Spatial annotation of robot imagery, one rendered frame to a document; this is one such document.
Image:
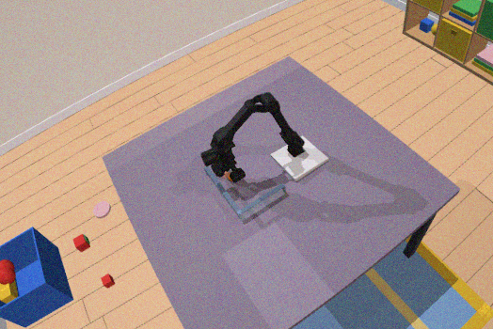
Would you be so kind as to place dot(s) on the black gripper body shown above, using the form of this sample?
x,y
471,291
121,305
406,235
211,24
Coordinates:
x,y
237,173

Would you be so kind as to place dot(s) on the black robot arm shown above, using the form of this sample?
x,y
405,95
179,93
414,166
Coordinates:
x,y
222,139

